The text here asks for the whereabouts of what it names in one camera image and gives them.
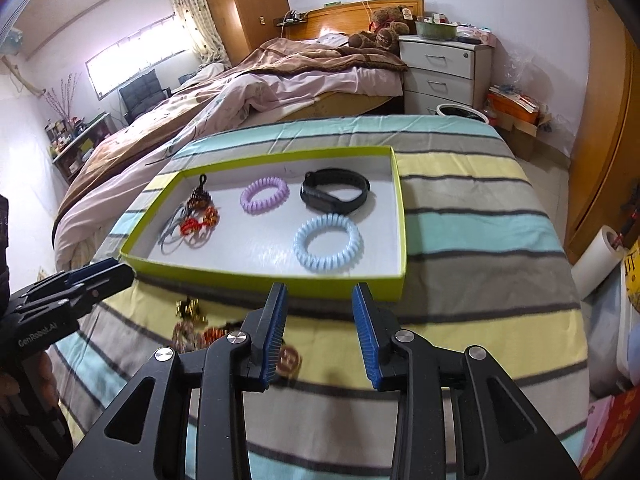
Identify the pink beaded hair ornament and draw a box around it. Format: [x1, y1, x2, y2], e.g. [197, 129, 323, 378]
[171, 320, 206, 354]

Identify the light blue spiral hair tie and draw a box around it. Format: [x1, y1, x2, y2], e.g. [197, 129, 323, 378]
[292, 212, 362, 273]

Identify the red knot bracelet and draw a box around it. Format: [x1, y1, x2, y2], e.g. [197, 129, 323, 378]
[178, 205, 222, 238]

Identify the purple spiral hair tie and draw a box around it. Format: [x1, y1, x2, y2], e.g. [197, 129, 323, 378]
[238, 175, 292, 215]

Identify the black smart wristband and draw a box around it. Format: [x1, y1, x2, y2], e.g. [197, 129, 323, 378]
[299, 168, 370, 216]

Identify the brown beaded pendant charm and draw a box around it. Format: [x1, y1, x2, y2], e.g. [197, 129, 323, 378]
[186, 174, 212, 211]

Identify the left hand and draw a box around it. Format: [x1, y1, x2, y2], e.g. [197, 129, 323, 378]
[0, 351, 58, 414]

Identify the green shallow cardboard box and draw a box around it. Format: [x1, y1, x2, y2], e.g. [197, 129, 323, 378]
[120, 146, 407, 301]

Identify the cluttered desk shelf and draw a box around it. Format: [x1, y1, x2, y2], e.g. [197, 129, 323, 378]
[48, 112, 114, 184]

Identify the black office chair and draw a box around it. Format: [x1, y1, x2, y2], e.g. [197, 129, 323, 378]
[118, 70, 171, 124]

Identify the white round bin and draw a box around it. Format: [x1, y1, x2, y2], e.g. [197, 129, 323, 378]
[436, 103, 489, 125]

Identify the white paper roll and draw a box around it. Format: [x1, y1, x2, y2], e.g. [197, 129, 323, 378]
[572, 226, 627, 300]

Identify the red gift bag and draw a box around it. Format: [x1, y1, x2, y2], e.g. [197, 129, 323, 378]
[579, 387, 639, 479]

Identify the orange cardboard box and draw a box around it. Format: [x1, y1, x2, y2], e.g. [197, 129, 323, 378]
[487, 84, 540, 136]

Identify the pink brown duvet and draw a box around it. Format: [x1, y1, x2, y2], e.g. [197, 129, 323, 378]
[52, 38, 407, 270]

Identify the white drawer nightstand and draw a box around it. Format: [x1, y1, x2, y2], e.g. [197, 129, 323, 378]
[399, 35, 494, 115]

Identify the large wooden closet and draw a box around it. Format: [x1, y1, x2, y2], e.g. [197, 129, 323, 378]
[564, 0, 639, 263]

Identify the brown teddy bear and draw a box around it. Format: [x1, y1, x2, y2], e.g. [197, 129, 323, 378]
[348, 6, 410, 54]

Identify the green basin on nightstand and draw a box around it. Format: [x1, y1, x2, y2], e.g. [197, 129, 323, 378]
[416, 20, 457, 41]

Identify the wooden headboard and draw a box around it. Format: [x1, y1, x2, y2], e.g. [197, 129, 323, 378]
[280, 0, 425, 40]

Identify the floral curtain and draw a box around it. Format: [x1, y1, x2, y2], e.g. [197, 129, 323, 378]
[170, 0, 231, 68]

